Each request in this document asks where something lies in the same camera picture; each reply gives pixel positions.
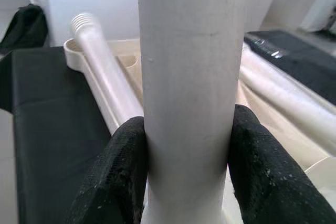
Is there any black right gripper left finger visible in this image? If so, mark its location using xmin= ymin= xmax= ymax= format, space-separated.
xmin=65 ymin=115 xmax=149 ymax=224

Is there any black cloth bundle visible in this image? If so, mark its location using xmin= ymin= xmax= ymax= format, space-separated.
xmin=0 ymin=3 xmax=49 ymax=51

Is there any black tablecloth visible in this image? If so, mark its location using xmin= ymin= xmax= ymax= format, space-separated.
xmin=0 ymin=30 xmax=336 ymax=224

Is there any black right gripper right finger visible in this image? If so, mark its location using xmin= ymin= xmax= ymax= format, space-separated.
xmin=229 ymin=104 xmax=336 ymax=224

